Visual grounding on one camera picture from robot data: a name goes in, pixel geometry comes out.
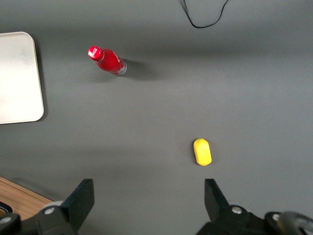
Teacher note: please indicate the yellow lemon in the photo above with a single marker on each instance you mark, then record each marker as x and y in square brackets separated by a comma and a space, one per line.
[202, 151]

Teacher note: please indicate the red soda bottle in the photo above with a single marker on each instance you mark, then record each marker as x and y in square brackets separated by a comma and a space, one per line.
[108, 61]

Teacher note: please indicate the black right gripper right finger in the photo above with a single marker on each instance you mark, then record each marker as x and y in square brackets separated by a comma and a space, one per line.
[217, 210]

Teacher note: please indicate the beige plastic tray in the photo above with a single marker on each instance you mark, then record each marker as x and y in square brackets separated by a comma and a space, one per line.
[17, 78]

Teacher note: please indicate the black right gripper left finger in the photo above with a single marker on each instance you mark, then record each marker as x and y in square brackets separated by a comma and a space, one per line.
[78, 208]

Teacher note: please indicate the wooden drawer cabinet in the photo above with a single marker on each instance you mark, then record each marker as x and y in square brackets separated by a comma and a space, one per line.
[22, 198]

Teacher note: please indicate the dark grey table mat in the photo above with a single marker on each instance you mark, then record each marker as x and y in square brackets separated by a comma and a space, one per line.
[156, 110]

